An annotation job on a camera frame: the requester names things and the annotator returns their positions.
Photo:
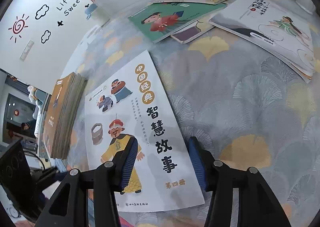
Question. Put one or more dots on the teal green book robed child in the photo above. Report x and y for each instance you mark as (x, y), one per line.
(195, 14)

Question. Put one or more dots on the mustard brown book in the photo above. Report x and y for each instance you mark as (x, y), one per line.
(53, 117)

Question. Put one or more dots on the white wall switch plate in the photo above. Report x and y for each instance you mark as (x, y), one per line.
(27, 49)

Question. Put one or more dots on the pale plush toy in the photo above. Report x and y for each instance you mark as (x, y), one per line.
(33, 93)

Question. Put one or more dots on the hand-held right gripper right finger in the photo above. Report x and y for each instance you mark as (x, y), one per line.
(197, 164)

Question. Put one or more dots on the white round clock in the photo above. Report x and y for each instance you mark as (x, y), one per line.
(15, 212)

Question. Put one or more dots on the medium cloud wall sticker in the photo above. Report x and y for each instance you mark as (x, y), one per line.
(42, 12)

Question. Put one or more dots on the black lettering wall sticker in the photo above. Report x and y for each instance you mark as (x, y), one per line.
(69, 3)

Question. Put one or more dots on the white book green-dressed figure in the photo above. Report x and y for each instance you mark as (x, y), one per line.
(262, 27)

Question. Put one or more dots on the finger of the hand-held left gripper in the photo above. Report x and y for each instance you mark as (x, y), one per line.
(58, 175)

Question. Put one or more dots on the stack of thin books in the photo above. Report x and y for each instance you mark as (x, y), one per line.
(67, 117)

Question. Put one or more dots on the purple banded cloud print book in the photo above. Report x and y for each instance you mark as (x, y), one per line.
(190, 33)

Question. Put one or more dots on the white bottle blue lid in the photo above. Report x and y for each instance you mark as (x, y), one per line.
(91, 10)

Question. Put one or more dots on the ginkgo leaf patterned mat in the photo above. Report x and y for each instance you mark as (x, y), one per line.
(237, 117)

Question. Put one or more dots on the white book robed emperor figure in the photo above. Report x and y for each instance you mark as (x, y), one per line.
(155, 107)

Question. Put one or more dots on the black star wall sticker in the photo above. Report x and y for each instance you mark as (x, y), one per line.
(60, 23)

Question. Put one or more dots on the red sun wall sticker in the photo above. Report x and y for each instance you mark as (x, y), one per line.
(18, 28)

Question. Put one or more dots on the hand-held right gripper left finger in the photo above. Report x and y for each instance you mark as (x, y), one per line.
(128, 164)

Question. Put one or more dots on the small cloud wall sticker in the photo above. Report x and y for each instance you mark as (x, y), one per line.
(45, 36)

